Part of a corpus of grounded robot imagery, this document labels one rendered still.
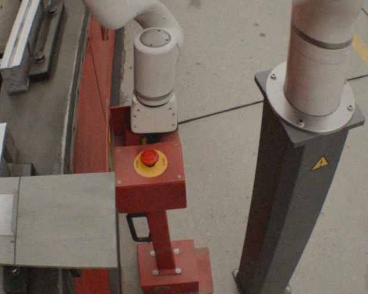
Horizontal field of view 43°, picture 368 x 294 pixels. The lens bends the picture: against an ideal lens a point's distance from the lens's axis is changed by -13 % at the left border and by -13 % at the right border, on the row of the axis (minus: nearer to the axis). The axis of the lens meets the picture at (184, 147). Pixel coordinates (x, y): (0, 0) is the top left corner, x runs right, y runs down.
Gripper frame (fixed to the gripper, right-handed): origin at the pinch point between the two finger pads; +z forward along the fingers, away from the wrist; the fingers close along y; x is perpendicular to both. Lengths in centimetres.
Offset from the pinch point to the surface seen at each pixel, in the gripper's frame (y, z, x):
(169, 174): 2.5, -4.1, -13.0
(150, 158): -1.3, -6.7, -10.7
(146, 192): -2.5, -0.4, -15.0
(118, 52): -11, 70, 107
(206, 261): 18, 72, -1
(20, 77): -32.3, -15.8, 8.1
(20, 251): -26, -24, -41
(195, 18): 29, 72, 134
